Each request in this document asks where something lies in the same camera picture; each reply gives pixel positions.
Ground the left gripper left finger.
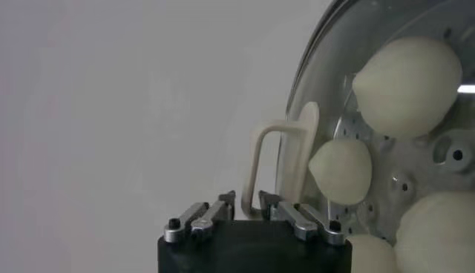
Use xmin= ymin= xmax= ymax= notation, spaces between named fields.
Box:
xmin=163 ymin=190 xmax=237 ymax=244

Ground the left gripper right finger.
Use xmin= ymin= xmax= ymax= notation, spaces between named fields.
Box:
xmin=258 ymin=190 xmax=348 ymax=247

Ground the round glass pot lid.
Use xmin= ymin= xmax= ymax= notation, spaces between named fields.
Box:
xmin=240 ymin=0 xmax=475 ymax=273

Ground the white steamed baozi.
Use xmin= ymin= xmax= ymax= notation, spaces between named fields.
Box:
xmin=351 ymin=35 xmax=464 ymax=141
xmin=394 ymin=191 xmax=475 ymax=273
xmin=347 ymin=234 xmax=400 ymax=273
xmin=308 ymin=137 xmax=373 ymax=206

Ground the perforated steel steamer basket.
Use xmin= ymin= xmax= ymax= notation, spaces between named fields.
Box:
xmin=291 ymin=0 xmax=475 ymax=248

